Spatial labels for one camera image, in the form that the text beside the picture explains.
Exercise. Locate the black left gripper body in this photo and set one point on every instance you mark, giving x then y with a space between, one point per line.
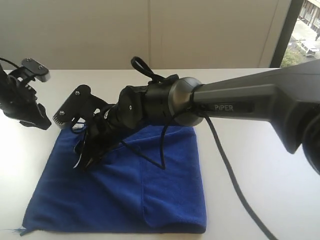
20 101

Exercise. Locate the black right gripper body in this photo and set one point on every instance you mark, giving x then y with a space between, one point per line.
106 129

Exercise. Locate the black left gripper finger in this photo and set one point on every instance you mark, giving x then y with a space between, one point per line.
35 116

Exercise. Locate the blue microfiber towel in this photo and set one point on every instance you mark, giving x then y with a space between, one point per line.
122 194

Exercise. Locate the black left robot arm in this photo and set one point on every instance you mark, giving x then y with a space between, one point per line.
3 77

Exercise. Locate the white van outside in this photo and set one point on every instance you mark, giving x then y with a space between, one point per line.
308 49

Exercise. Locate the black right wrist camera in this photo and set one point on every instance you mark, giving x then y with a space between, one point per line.
77 105

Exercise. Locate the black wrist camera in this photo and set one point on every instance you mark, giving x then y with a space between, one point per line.
35 69
77 105

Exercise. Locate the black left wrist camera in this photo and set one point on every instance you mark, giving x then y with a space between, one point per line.
35 69

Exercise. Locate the dark window frame post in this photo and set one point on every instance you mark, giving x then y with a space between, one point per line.
286 32

